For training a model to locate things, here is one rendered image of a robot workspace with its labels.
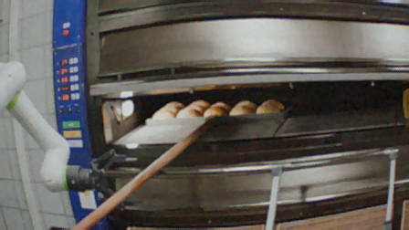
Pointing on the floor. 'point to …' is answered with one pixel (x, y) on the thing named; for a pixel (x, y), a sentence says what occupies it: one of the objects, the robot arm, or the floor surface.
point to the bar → (272, 174)
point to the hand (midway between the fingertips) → (137, 182)
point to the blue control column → (68, 14)
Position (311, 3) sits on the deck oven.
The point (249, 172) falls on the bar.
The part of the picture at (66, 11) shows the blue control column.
